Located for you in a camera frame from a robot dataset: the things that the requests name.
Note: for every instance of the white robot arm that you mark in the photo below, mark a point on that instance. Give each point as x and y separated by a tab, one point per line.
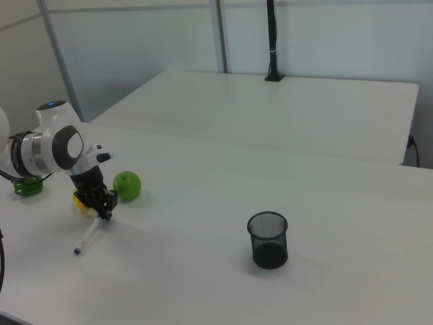
50	149

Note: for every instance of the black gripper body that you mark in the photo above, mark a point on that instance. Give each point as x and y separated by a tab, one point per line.
87	179

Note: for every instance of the black mesh pen cup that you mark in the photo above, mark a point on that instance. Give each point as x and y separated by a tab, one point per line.
269	243

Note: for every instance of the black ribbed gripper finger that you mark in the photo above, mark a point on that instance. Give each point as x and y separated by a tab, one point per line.
91	199

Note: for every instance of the yellow starfruit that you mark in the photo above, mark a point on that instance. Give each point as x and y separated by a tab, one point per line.
79	204

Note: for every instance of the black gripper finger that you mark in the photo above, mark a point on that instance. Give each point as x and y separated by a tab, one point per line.
110	200

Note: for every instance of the green bell pepper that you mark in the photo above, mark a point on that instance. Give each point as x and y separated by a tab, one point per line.
24	189

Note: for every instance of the black camera stand pole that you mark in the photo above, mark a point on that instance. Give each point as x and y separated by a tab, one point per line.
272	40

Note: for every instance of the green apple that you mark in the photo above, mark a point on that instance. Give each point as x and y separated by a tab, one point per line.
128	186

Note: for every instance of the grey partition frame post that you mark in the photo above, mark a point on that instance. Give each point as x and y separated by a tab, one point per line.
220	34
62	67

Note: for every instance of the white marker pen blue cap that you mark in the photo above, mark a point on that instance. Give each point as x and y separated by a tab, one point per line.
88	234

